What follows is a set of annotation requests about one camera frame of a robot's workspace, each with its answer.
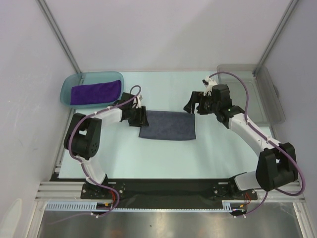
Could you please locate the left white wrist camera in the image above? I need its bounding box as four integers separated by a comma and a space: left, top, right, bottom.
133, 95, 143, 108

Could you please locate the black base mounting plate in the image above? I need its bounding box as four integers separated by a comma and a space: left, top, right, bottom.
83, 178, 252, 209

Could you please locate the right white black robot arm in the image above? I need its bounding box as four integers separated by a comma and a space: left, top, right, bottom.
184, 84, 298, 199

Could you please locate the aluminium corner post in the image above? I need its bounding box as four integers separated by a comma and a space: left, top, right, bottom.
253, 0, 300, 75
36, 0, 81, 73

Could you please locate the teal plastic bin lid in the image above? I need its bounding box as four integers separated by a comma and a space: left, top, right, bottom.
60, 71, 124, 109

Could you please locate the purple towel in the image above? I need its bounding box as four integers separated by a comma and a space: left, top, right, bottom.
70, 80, 122, 105

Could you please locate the clear grey plastic bin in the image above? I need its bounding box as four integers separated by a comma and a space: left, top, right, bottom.
217, 64, 285, 126

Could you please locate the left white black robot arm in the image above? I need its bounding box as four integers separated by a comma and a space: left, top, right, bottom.
63, 93, 149, 198

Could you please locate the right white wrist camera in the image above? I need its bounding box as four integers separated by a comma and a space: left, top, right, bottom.
202, 76, 218, 96

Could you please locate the right aluminium corner post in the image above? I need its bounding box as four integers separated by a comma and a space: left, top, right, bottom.
253, 0, 300, 75

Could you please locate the dark blue grey towel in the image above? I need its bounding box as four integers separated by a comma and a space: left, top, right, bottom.
139, 111, 196, 141

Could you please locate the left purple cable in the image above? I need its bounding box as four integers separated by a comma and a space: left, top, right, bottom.
68, 85, 143, 219

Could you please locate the light blue cable duct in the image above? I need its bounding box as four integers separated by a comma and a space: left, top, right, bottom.
46, 200, 251, 213

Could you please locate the left aluminium corner post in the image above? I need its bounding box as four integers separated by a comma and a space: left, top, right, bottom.
36, 0, 81, 73

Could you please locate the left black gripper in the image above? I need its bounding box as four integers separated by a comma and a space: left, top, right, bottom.
127, 106, 149, 127

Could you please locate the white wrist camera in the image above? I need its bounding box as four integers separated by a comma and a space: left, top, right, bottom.
133, 95, 143, 108
202, 76, 218, 96

